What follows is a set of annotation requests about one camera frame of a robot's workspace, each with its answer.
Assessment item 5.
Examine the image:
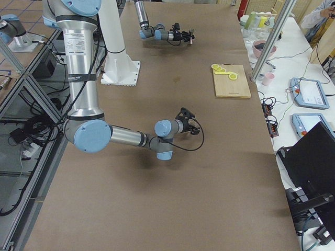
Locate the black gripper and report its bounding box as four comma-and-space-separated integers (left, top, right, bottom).
182, 119, 200, 135
173, 30, 192, 43

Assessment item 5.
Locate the steel jigger measuring cup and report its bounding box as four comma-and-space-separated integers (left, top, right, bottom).
189, 28, 194, 45

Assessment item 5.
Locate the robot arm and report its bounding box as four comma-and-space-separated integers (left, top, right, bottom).
134, 1, 195, 46
43, 1, 203, 161

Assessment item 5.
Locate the green plastic cup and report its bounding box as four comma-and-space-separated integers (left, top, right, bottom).
244, 12, 256, 30

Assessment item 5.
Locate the pink plastic cup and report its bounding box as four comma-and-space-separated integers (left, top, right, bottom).
262, 72, 275, 86

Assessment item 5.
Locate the yellow plastic knife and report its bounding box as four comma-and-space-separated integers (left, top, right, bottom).
214, 71, 234, 75

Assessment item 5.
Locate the wooden cutting board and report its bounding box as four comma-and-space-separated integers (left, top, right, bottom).
212, 64, 251, 98

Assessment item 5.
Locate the lemon slice near knife tip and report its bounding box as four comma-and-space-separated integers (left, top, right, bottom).
228, 74, 238, 80

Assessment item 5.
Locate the pink bowl with dark cloth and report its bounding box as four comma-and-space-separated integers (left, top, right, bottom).
252, 40, 277, 58

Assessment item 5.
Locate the near blue teach pendant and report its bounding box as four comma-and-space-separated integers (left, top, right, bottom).
292, 113, 327, 138

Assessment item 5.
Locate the blue teach pendant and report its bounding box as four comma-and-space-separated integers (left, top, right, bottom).
292, 113, 327, 138
289, 77, 330, 110

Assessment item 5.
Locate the far blue teach pendant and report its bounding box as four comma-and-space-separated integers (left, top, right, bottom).
289, 77, 330, 110

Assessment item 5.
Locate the black monitor on stand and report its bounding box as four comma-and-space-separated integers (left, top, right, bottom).
277, 122, 334, 237

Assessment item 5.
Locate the person in grey jacket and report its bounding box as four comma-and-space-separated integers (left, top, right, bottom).
300, 0, 334, 47

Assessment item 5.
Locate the black power box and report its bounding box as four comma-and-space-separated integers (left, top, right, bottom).
32, 53, 57, 78

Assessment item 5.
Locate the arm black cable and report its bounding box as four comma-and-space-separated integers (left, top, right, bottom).
159, 119, 205, 152
142, 23, 188, 47

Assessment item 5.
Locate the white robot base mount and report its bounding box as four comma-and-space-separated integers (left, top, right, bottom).
98, 0, 140, 86

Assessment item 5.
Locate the aluminium frame post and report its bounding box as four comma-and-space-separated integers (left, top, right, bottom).
250, 0, 297, 82

